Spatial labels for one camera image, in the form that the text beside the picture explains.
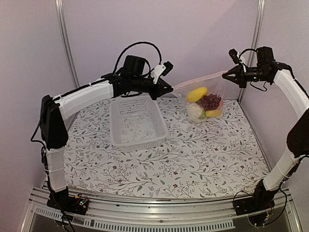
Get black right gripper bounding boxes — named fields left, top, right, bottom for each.
left=223, top=63, right=270, bottom=88

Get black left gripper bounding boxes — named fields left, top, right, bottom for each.
left=131, top=76, right=174, bottom=101

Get white toy cauliflower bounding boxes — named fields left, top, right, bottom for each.
left=187, top=103, right=203, bottom=120

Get dark red toy grapes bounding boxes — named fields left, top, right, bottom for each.
left=197, top=94, right=222, bottom=111

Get clear zip top bag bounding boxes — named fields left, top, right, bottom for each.
left=172, top=71, right=225, bottom=123

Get yellow toy corn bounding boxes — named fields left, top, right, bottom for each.
left=205, top=109, right=223, bottom=117

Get white perforated plastic basket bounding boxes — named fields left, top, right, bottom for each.
left=109, top=95, right=168, bottom=152

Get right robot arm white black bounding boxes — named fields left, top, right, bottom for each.
left=222, top=46, right=309, bottom=211

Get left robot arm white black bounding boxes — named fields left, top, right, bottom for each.
left=35, top=56, right=173, bottom=210

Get floral patterned table mat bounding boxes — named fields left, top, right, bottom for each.
left=64, top=98, right=268, bottom=199

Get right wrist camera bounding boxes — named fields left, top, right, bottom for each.
left=228, top=49, right=247, bottom=73

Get right aluminium frame post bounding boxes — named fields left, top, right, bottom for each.
left=238, top=0, right=266, bottom=104

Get aluminium frame post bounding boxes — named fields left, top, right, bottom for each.
left=238, top=0, right=266, bottom=104
left=55, top=0, right=80, bottom=88

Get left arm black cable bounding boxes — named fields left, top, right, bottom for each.
left=113, top=42, right=162, bottom=73

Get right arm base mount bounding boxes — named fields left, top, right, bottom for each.
left=232, top=189, right=288, bottom=228

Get left aluminium frame post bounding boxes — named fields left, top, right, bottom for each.
left=55, top=0, right=80, bottom=88

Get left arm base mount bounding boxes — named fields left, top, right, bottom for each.
left=47, top=189, right=89, bottom=216

